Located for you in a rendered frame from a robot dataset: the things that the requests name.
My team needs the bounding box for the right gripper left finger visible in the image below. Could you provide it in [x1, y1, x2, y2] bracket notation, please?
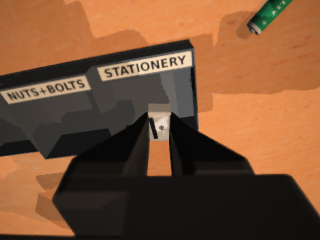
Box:
[62, 112, 150, 178]

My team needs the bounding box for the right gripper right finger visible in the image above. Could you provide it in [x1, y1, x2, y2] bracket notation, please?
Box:
[169, 112, 255, 176]

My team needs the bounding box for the dark grey bin rack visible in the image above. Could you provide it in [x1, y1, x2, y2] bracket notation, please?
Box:
[0, 39, 199, 160]

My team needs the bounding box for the green aa battery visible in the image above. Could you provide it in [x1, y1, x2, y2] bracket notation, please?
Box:
[247, 0, 293, 35]

